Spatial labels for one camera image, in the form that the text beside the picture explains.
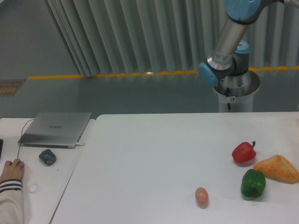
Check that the person's hand on mouse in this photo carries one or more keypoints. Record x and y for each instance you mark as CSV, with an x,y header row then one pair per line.
x,y
13,170

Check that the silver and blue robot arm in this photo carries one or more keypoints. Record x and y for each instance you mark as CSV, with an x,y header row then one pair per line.
x,y
222,62

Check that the cream striped sleeve forearm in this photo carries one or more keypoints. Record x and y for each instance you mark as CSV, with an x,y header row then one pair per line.
x,y
11,202

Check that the red bell pepper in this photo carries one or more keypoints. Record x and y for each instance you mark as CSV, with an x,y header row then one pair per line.
x,y
244,152

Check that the green bell pepper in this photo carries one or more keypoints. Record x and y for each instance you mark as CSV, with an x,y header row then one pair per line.
x,y
253,184

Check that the small white cap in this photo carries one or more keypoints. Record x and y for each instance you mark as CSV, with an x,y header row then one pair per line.
x,y
33,189

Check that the black keyboard edge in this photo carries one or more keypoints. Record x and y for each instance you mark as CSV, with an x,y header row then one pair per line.
x,y
1,147

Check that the black earbuds case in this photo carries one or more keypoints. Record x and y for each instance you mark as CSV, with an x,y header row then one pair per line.
x,y
48,157

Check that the silver closed laptop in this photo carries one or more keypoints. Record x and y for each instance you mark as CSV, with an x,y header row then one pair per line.
x,y
55,129

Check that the white laptop plug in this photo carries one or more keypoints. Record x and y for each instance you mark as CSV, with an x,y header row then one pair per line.
x,y
80,144

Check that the brown floor sign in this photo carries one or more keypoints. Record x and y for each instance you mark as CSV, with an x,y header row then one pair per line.
x,y
10,87

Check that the brown egg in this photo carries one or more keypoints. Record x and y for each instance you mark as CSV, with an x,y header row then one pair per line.
x,y
201,196

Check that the orange triangular bread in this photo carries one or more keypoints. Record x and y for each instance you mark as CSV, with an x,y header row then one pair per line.
x,y
279,168

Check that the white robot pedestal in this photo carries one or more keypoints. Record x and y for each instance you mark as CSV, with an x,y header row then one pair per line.
x,y
236,93

